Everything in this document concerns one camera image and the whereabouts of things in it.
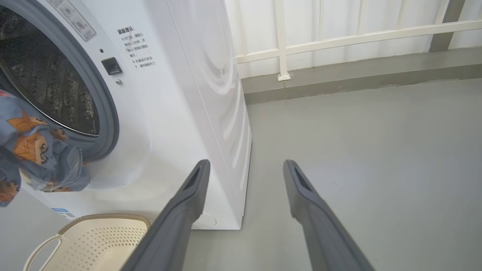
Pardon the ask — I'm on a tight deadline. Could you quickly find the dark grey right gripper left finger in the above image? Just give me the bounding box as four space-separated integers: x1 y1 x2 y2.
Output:
120 159 211 271

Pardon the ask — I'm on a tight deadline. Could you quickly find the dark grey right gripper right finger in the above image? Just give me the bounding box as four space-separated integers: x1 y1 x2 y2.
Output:
283 160 375 271

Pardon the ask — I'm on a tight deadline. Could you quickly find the blue garment with orange print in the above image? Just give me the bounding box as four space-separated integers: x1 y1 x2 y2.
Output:
0 90 91 207

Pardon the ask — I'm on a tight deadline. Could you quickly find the white front-load washing machine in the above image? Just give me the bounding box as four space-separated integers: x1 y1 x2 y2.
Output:
0 0 253 230

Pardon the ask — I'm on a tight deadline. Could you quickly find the black door lock socket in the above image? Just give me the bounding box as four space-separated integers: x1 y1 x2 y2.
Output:
101 57 123 76

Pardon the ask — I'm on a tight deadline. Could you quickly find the round white filter cover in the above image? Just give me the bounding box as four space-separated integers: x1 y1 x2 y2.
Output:
190 212 217 229

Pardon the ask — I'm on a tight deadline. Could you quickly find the cream perforated laundry basket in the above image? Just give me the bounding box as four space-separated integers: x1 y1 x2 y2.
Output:
23 213 152 271

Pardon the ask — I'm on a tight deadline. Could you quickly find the blue energy label sticker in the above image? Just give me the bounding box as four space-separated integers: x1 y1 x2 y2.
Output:
52 208 78 221

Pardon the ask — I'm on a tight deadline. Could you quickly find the white metal railing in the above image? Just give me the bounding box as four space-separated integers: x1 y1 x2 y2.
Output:
234 0 482 81

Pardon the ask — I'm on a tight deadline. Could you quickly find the grey instruction label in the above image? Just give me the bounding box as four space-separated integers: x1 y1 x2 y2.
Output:
47 0 96 42

